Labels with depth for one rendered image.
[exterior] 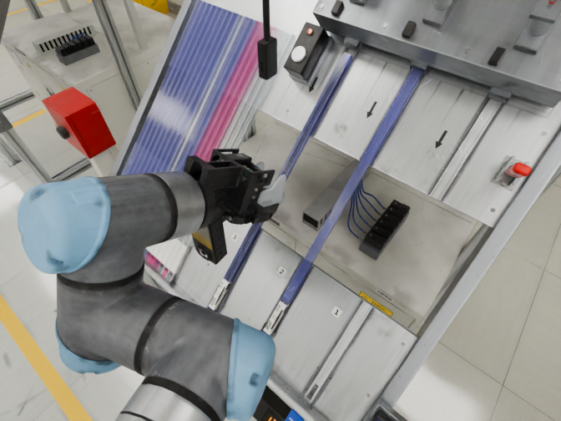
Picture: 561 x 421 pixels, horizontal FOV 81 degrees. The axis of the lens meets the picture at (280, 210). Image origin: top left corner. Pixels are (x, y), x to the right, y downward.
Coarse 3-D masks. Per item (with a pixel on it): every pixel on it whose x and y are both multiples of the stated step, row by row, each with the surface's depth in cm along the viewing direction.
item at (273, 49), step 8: (264, 40) 38; (272, 40) 38; (264, 48) 38; (272, 48) 39; (264, 56) 39; (272, 56) 40; (264, 64) 40; (272, 64) 40; (264, 72) 40; (272, 72) 41
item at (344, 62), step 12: (348, 60) 51; (336, 72) 52; (336, 84) 52; (324, 96) 52; (324, 108) 53; (312, 120) 53; (300, 144) 54; (288, 156) 54; (288, 168) 54; (252, 228) 57; (252, 240) 57; (240, 252) 57; (240, 264) 58; (228, 276) 58
